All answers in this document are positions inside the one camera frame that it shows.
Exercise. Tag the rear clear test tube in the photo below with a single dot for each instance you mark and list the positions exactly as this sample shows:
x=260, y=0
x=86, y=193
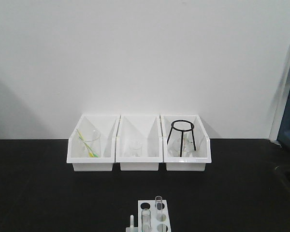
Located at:
x=158, y=204

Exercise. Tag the clear test tube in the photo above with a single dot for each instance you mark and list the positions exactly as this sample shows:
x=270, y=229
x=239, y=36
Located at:
x=158, y=204
x=146, y=220

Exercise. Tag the front clear test tube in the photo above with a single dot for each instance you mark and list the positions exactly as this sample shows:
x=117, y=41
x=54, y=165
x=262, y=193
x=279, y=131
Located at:
x=146, y=220

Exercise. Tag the white test tube rack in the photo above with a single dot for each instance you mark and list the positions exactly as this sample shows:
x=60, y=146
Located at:
x=159, y=223

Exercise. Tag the middle white storage bin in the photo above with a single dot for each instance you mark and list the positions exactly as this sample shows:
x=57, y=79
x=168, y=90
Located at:
x=145, y=129

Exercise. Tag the white storage bin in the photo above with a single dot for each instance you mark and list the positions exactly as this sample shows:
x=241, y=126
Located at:
x=145, y=129
x=107, y=125
x=199, y=158

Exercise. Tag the black metal tripod stand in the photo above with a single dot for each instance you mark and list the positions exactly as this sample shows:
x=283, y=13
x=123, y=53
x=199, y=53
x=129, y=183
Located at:
x=184, y=128

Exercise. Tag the small clear glass beaker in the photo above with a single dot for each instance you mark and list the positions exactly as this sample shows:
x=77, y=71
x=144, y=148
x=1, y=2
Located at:
x=135, y=149

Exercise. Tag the clear glass flask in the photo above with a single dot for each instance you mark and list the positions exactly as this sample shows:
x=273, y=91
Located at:
x=182, y=150

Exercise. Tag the right white storage bin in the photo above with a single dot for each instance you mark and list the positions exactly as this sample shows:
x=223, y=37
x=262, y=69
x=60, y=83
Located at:
x=199, y=158

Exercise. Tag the large clear glass beaker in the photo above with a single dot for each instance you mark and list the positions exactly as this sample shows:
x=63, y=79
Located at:
x=93, y=140

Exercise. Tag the left white storage bin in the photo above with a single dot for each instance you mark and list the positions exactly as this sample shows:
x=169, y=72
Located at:
x=107, y=125

